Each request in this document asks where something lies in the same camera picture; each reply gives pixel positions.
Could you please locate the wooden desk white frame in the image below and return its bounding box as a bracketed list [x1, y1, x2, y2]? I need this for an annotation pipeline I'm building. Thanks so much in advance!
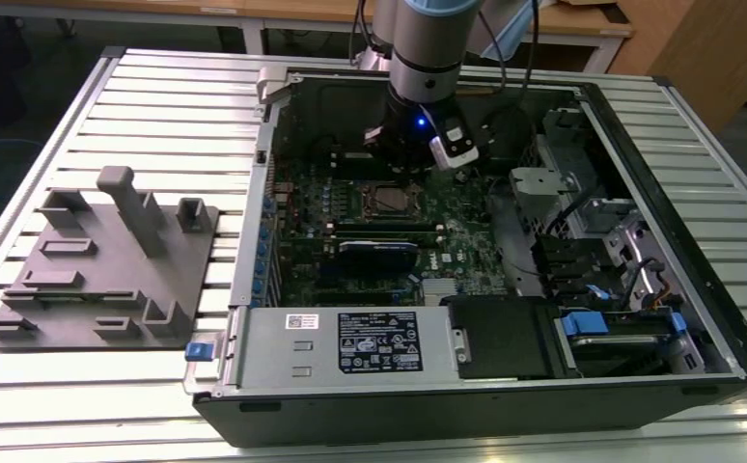
[18, 0, 266, 57]
[261, 0, 636, 73]

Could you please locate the silver metal drive cage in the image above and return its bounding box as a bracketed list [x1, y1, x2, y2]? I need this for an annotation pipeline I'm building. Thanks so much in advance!
[508, 108, 656, 252]

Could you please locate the metal socket cover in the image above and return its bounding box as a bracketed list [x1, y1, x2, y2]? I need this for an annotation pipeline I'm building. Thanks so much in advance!
[361, 180, 428, 223]

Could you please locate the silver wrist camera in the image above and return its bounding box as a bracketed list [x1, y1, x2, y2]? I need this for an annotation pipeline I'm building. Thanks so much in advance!
[352, 45, 392, 71]
[428, 115, 481, 171]

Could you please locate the green motherboard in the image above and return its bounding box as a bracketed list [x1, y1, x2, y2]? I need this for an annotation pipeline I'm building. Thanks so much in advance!
[268, 156, 527, 309]

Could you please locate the thin black cable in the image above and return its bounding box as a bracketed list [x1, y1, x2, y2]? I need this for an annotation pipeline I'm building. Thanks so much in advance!
[544, 181, 602, 237]

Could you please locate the black graphics card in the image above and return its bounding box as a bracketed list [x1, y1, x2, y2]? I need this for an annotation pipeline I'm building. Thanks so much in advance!
[337, 239, 423, 280]

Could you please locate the grey parts rack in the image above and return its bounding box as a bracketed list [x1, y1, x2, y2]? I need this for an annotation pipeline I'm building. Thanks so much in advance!
[0, 166, 222, 349]

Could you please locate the hard disk in blue carrier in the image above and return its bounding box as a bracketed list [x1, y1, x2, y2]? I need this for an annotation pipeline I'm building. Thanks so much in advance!
[556, 311, 689, 378]

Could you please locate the silver chipset heatsink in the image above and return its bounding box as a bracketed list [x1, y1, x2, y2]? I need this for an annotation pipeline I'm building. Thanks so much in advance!
[421, 276, 464, 297]

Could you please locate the coloured wire bundle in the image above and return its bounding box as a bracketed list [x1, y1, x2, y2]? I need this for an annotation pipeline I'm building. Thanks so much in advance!
[642, 282, 682, 310]

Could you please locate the silver power supply unit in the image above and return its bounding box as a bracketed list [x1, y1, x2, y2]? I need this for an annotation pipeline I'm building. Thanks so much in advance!
[218, 304, 464, 388]

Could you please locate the wooden cabinet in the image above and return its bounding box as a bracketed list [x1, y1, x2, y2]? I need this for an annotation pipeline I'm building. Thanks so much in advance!
[608, 0, 747, 132]

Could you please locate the silver CPU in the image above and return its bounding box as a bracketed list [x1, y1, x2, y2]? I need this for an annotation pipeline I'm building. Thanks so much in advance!
[373, 187, 408, 213]

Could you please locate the black open PC case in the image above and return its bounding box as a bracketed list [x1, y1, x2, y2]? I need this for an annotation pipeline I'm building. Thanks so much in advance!
[191, 66, 747, 448]

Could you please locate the black plastic fan shroud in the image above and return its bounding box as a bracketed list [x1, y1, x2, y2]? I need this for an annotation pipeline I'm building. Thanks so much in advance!
[445, 294, 567, 381]

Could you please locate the black plastic disk bay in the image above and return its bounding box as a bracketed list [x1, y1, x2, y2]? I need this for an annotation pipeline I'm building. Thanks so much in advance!
[531, 235, 615, 303]

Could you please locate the CPU socket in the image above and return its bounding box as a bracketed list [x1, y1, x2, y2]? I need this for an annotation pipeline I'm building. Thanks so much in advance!
[357, 178, 433, 226]

